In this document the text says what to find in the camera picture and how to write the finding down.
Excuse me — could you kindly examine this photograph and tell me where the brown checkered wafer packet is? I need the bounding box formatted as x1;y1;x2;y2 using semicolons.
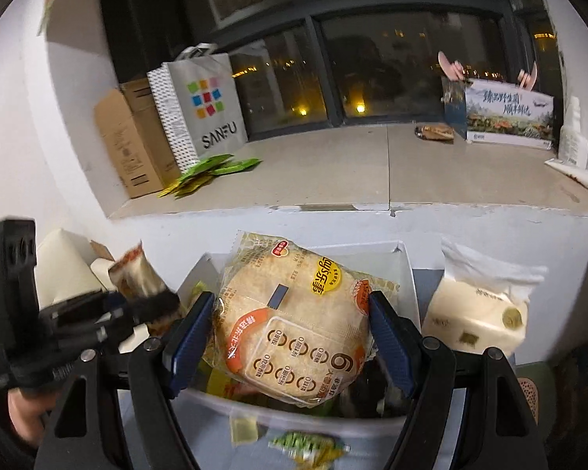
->
108;242;165;300

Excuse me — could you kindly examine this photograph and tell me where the white dotted shopping bag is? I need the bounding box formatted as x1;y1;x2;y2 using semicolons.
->
146;43;250;175

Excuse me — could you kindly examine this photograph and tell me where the white cardboard box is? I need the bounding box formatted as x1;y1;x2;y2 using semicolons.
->
176;240;425;434

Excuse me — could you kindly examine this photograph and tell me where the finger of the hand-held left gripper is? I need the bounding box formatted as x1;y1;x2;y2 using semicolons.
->
40;290;180;327
53;320;139;352

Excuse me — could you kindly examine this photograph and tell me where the brown cardboard box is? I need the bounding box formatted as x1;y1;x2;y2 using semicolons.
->
93;77;180;201

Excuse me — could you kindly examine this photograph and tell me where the dark window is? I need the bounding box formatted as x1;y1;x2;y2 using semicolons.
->
97;0;570;144

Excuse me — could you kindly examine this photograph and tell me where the printed landscape carton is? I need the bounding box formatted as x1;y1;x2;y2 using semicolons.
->
440;75;556;150

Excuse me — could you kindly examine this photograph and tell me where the yellow snack packet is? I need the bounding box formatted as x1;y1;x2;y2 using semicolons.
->
203;369;239;398

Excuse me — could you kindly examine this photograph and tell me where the pink dotted slipper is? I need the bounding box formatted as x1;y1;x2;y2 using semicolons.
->
515;376;541;425

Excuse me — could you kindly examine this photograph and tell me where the white tube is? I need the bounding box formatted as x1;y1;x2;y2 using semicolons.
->
543;157;588;197

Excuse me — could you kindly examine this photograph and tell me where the pile of green sachets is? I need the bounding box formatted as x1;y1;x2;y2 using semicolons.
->
157;154;262;199

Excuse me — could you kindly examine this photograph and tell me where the gold wrapper snack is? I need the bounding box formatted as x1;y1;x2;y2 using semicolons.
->
190;280;212;307

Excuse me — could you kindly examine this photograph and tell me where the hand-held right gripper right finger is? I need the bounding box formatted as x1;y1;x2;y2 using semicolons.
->
368;290;543;470

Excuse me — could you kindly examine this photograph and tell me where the brown wrapper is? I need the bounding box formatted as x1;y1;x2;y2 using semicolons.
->
414;124;456;142

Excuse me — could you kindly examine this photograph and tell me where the small pale yellow packet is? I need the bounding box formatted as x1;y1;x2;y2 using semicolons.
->
230;413;262;447

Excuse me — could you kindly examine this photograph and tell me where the green seaweed snack packet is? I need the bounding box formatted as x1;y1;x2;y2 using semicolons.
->
269;430;350;467

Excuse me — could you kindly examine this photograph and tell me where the person's left hand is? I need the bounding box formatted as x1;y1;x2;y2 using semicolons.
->
6;390;48;444

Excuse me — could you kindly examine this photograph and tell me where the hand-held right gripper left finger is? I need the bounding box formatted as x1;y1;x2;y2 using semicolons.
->
34;291;216;470

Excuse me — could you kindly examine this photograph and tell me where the dark snack packet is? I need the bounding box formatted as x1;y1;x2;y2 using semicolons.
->
333;361;408;418

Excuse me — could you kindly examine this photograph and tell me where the round rice cracker packet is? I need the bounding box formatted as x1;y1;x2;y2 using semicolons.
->
212;230;401;406

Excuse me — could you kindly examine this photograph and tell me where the white plastic bottle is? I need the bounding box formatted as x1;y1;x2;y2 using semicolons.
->
558;95;588;168

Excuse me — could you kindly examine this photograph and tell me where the cream tissue pack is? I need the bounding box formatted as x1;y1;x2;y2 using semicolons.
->
420;277;530;356

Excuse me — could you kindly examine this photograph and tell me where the brown cardboard piece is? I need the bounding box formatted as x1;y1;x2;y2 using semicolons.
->
90;239;116;262

